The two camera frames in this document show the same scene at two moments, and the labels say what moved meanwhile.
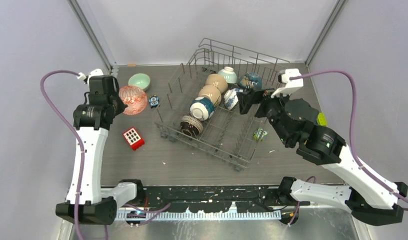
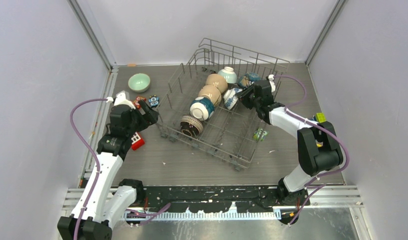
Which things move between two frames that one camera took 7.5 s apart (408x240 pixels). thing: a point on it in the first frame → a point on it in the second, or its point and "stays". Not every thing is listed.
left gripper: [121, 105] → [150, 116]
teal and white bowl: [202, 108] stays
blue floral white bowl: [231, 97] stays
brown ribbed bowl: [190, 126] stays
